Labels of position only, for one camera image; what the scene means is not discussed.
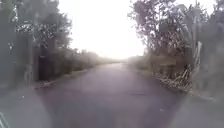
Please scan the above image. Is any dry leaf litter verge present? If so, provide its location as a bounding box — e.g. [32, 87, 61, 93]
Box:
[139, 66, 224, 103]

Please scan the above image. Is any grey asphalt road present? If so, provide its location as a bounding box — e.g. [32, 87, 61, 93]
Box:
[0, 62, 224, 128]

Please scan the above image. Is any row of trees and bushes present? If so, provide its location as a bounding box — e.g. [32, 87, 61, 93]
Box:
[0, 0, 114, 88]
[127, 0, 224, 96]

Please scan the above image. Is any dirt roadside verge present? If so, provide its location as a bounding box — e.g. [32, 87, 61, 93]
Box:
[31, 68, 93, 90]

